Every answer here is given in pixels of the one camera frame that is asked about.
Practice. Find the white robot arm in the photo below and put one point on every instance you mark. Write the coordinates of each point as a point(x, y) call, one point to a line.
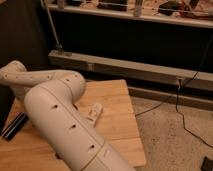
point(48, 98)

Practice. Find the white remote control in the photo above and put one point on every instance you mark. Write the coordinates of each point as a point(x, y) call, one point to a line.
point(94, 113)

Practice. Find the metal pole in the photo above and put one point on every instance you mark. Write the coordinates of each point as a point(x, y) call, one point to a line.
point(58, 45)

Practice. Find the wooden table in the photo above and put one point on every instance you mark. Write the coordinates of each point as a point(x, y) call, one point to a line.
point(28, 151)

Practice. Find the white shelf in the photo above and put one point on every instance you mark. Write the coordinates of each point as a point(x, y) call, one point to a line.
point(135, 15)

